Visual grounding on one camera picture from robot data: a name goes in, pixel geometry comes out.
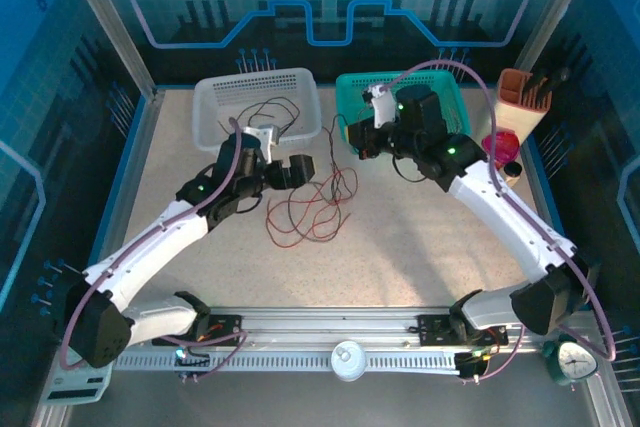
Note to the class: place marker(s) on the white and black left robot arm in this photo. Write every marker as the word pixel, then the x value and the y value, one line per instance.
pixel 150 252

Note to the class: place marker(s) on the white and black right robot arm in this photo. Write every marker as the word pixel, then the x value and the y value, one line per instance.
pixel 490 217

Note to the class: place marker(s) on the teal plastic mesh basket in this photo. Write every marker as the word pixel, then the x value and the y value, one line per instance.
pixel 350 97

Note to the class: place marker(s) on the white plastic mesh basket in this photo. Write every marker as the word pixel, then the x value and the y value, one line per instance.
pixel 210 112

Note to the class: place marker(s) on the pink heart-shaped container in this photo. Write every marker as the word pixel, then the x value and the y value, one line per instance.
pixel 502 144

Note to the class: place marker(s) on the white orange utensil holder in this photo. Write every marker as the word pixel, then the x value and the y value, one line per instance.
pixel 520 117

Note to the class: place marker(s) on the white round can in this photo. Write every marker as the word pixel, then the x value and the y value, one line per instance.
pixel 349 361

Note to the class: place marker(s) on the small circuit board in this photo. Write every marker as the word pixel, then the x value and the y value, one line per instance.
pixel 182 354
pixel 470 362

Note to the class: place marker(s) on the green alarm clock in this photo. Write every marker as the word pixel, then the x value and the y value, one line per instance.
pixel 572 362

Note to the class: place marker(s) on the white desk calculator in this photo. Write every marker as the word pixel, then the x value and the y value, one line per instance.
pixel 75 387

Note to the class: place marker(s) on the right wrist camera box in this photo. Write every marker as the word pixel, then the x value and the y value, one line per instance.
pixel 382 107

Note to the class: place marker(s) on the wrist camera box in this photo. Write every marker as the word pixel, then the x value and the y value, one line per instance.
pixel 260 134
pixel 382 107

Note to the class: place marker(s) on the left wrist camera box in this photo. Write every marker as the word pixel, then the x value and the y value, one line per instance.
pixel 260 134

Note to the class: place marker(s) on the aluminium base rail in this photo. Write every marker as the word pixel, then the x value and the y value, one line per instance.
pixel 325 319

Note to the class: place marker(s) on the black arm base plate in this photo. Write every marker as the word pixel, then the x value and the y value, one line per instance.
pixel 435 329
pixel 225 329

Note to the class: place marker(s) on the aluminium frame post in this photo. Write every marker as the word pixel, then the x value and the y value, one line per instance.
pixel 112 29
pixel 555 12

